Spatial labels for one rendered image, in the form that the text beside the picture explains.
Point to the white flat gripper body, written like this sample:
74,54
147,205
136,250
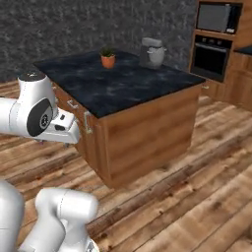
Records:
62,136

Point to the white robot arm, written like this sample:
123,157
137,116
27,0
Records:
32,98

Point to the wooden island with black top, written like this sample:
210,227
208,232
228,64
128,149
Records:
131,85

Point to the green plant in orange pot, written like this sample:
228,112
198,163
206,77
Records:
108,59

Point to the black built-in oven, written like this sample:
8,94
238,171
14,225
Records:
210,59

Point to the wooden cupboard run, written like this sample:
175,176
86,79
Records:
241,82

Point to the black microwave oven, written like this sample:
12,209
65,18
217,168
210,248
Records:
213,17

